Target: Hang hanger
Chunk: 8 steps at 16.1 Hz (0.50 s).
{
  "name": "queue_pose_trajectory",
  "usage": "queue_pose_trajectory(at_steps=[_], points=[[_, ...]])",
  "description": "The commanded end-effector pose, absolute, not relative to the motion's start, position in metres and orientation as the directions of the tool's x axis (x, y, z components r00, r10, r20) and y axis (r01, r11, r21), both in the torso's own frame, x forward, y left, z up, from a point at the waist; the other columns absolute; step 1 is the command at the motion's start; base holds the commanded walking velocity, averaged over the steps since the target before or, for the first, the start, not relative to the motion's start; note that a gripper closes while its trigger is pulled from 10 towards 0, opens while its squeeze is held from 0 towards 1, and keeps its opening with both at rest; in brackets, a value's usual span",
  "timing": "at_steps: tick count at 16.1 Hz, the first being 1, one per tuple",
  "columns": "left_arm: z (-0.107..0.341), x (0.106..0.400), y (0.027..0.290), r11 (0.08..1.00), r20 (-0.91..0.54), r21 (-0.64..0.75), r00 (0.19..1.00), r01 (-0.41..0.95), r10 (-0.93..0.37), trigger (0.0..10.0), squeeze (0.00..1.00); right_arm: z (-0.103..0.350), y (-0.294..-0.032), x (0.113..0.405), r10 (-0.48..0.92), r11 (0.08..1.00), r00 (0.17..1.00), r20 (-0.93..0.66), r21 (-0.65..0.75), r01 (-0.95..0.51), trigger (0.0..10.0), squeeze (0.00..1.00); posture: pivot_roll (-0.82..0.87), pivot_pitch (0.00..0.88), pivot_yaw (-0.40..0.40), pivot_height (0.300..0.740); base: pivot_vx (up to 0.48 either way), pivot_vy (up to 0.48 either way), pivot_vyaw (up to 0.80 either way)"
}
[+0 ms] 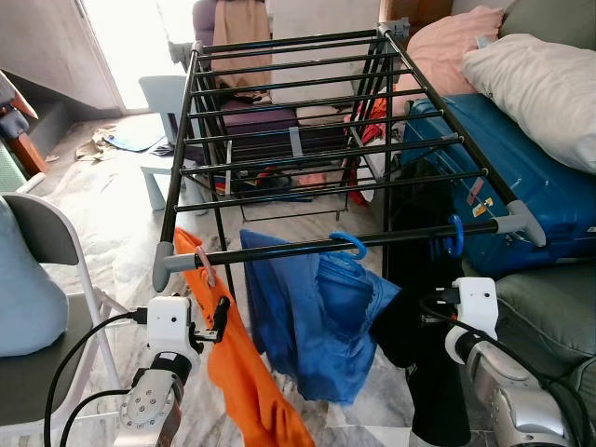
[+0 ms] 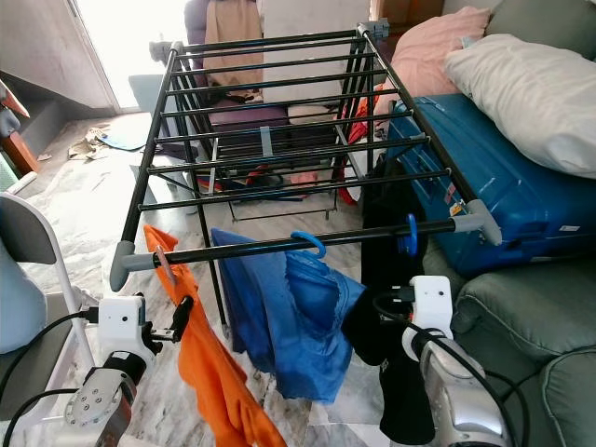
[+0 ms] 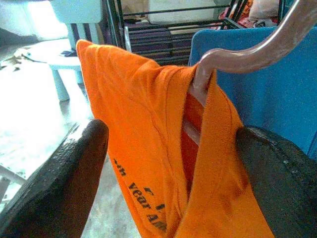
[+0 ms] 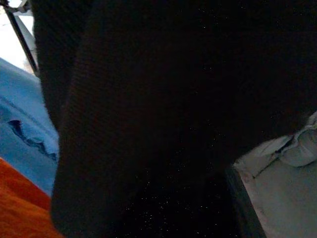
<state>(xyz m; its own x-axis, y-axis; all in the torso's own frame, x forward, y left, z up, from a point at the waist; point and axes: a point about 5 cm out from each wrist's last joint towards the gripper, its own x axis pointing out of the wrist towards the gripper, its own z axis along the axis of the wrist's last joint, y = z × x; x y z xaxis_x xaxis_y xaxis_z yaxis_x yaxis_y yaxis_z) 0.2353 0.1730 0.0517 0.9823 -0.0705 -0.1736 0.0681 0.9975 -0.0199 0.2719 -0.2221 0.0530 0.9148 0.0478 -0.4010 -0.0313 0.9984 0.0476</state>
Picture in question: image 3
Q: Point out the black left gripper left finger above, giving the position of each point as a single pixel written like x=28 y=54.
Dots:
x=49 y=203

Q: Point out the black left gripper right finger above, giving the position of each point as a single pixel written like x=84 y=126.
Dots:
x=287 y=193

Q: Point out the orange shirt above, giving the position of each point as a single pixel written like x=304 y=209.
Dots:
x=138 y=111

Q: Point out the pink plastic hanger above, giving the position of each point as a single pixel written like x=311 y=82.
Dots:
x=247 y=62

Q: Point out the blue shirt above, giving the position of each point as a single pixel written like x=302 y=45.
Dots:
x=272 y=99

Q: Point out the pale plastic kids stool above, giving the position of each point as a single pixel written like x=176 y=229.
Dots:
x=60 y=81

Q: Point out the black metal drying rack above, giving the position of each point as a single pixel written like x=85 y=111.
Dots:
x=112 y=22

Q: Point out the pale green kids chair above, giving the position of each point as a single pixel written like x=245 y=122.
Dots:
x=79 y=12

